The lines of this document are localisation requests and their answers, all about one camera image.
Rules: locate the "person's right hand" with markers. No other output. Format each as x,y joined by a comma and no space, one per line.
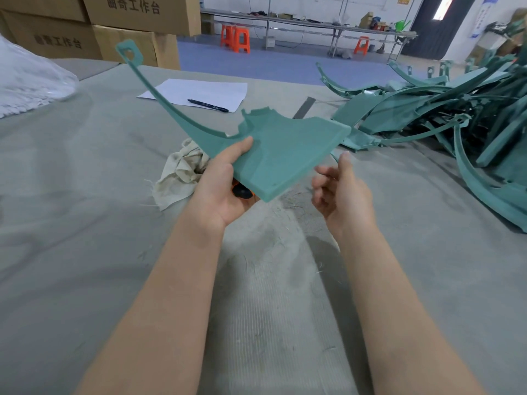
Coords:
350,201

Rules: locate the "pile of green foam cutouts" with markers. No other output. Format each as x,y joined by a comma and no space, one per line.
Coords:
465,111

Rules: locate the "orange and black utility knife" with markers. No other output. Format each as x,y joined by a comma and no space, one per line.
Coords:
242,192

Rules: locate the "white paper sheet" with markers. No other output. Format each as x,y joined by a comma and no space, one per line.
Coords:
206,92

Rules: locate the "person's right forearm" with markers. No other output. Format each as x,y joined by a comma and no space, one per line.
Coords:
391,316

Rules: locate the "person's left forearm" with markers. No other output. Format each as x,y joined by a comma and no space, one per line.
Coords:
164,308

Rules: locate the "small cardboard box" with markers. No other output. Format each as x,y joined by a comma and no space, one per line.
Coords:
366,20

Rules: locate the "grey felt table cover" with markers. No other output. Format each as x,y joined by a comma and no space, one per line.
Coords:
82,201

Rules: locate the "black pen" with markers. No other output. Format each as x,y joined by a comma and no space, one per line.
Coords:
208,105

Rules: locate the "person's left hand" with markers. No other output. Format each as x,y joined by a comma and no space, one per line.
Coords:
214,189

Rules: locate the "grey metal ruler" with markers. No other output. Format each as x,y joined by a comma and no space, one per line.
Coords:
304,107

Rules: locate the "person's right thumb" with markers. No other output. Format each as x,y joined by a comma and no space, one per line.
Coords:
346,166

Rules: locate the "beige cloth rag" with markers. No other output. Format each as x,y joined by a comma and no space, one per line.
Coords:
181,172

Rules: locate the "orange plastic stool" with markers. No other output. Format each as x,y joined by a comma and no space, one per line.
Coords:
362,46
225,36
241,40

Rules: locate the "dark door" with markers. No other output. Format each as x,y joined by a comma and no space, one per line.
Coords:
432,32

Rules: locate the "blue and white wall poster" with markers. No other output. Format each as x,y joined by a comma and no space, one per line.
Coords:
483,16

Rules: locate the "brown cardboard box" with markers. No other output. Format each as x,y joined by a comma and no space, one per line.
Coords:
140,12
53,39
41,6
156,47

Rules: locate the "white plastic bag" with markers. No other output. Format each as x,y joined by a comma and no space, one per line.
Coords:
29,82

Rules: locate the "green watering can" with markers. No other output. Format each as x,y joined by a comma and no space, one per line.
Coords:
401,26

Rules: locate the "long grey workbench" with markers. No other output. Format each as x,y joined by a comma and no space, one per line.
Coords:
313,25

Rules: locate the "person's left thumb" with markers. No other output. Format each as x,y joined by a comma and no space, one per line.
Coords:
232,152

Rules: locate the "small white box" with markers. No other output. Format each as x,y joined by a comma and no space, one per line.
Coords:
269,42

